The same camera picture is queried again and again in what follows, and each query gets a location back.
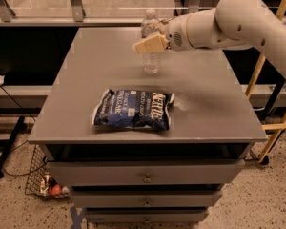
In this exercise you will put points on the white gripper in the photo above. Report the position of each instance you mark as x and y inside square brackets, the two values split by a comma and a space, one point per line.
[175, 34]

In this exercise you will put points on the clear plastic water bottle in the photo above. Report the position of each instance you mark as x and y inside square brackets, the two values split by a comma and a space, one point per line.
[151, 61]

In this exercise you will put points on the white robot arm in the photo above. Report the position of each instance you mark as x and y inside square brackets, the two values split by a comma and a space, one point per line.
[230, 23]

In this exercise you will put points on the blue Kettle chips bag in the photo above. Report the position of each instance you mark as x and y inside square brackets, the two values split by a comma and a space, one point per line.
[133, 109]

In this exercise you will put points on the top grey drawer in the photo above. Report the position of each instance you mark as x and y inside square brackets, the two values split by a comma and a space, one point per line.
[105, 173]

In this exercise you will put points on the grey drawer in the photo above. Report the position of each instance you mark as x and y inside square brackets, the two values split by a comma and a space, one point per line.
[145, 199]
[105, 173]
[141, 216]

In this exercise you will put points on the middle grey drawer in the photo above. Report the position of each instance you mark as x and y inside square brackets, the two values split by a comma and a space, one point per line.
[145, 199]

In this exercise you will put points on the orange ball in basket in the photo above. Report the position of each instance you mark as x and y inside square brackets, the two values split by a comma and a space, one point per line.
[56, 190]

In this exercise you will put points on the bottom grey drawer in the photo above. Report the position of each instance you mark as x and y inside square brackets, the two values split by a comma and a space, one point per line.
[141, 216]

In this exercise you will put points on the black metal floor stand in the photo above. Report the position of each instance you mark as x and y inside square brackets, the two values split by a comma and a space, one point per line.
[7, 143]

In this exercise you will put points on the yellow wooden ladder frame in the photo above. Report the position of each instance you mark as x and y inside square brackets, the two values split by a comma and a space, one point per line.
[277, 128]

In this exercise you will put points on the black wire basket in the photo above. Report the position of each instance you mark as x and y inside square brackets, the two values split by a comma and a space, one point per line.
[39, 181]

